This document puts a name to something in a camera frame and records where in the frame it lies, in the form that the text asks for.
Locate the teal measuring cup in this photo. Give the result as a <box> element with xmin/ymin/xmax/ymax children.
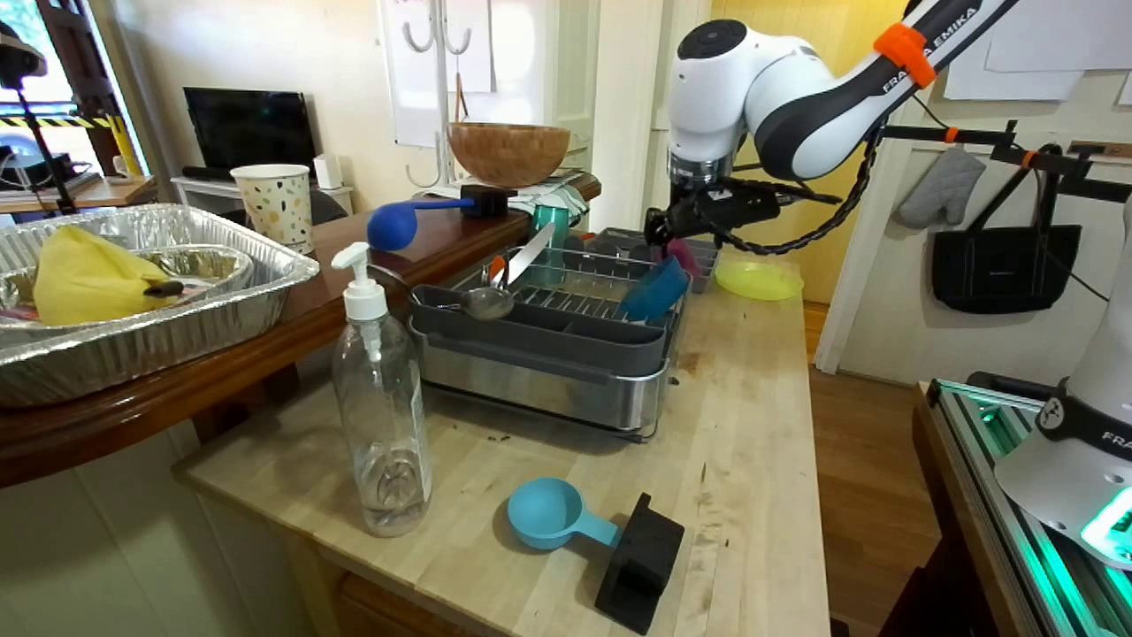
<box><xmin>501</xmin><ymin>475</ymin><xmax>624</xmax><ymax>554</ymax></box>

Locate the black tripod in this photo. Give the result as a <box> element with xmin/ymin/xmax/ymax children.
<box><xmin>0</xmin><ymin>19</ymin><xmax>82</xmax><ymax>218</ymax></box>

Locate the black camera stand rod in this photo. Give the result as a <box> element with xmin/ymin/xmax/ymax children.
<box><xmin>876</xmin><ymin>118</ymin><xmax>1132</xmax><ymax>205</ymax></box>

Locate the patterned paper cup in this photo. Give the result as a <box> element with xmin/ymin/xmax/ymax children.
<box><xmin>227</xmin><ymin>159</ymin><xmax>317</xmax><ymax>257</ymax></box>

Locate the black block holder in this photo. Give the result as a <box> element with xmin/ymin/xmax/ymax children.
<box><xmin>590</xmin><ymin>487</ymin><xmax>689</xmax><ymax>637</ymax></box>

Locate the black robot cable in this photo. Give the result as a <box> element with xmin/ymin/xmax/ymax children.
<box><xmin>703</xmin><ymin>127</ymin><xmax>886</xmax><ymax>262</ymax></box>

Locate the yellow green plate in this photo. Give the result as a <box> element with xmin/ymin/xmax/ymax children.
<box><xmin>710</xmin><ymin>256</ymin><xmax>808</xmax><ymax>309</ymax></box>

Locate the blue scoop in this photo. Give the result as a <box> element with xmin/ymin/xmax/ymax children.
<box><xmin>363</xmin><ymin>195</ymin><xmax>475</xmax><ymax>257</ymax></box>

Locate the grey oven mitt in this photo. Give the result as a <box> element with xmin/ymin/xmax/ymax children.
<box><xmin>891</xmin><ymin>146</ymin><xmax>989</xmax><ymax>231</ymax></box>

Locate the aluminium robot cart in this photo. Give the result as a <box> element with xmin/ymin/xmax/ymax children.
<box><xmin>911</xmin><ymin>373</ymin><xmax>1132</xmax><ymax>637</ymax></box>

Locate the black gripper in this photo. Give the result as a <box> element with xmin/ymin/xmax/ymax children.
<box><xmin>643</xmin><ymin>172</ymin><xmax>784</xmax><ymax>252</ymax></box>

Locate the yellow cloth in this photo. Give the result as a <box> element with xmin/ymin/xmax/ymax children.
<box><xmin>29</xmin><ymin>222</ymin><xmax>179</xmax><ymax>328</ymax></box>

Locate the teal translucent tumbler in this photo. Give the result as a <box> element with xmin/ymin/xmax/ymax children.
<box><xmin>531</xmin><ymin>199</ymin><xmax>578</xmax><ymax>242</ymax></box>

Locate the black monitor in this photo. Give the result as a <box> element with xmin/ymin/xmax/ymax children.
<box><xmin>179</xmin><ymin>86</ymin><xmax>324</xmax><ymax>184</ymax></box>

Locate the green striped towel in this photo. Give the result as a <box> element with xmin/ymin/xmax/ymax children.
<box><xmin>504</xmin><ymin>172</ymin><xmax>594</xmax><ymax>226</ymax></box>

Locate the grey cutlery tray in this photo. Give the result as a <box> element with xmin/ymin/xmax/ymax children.
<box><xmin>677</xmin><ymin>235</ymin><xmax>723</xmax><ymax>298</ymax></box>

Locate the large aluminium foil tray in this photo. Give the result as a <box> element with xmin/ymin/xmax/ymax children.
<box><xmin>0</xmin><ymin>203</ymin><xmax>324</xmax><ymax>413</ymax></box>

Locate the white coat hook rack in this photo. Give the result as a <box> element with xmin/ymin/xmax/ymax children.
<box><xmin>399</xmin><ymin>0</ymin><xmax>488</xmax><ymax>192</ymax></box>

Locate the wooden bowl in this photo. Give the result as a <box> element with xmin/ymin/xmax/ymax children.
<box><xmin>444</xmin><ymin>121</ymin><xmax>571</xmax><ymax>192</ymax></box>

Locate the clear soap pump bottle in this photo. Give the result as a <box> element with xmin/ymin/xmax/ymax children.
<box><xmin>328</xmin><ymin>238</ymin><xmax>435</xmax><ymax>543</ymax></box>

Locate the black tote bag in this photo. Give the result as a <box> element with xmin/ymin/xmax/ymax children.
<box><xmin>931</xmin><ymin>170</ymin><xmax>1085</xmax><ymax>320</ymax></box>

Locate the pink plastic cup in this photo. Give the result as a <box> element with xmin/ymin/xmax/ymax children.
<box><xmin>664</xmin><ymin>238</ymin><xmax>718</xmax><ymax>295</ymax></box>

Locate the orange handled utensil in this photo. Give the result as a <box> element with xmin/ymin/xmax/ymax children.
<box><xmin>484</xmin><ymin>222</ymin><xmax>557</xmax><ymax>290</ymax></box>

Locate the blue plastic cup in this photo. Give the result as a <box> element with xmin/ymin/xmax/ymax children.
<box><xmin>620</xmin><ymin>257</ymin><xmax>693</xmax><ymax>328</ymax></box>

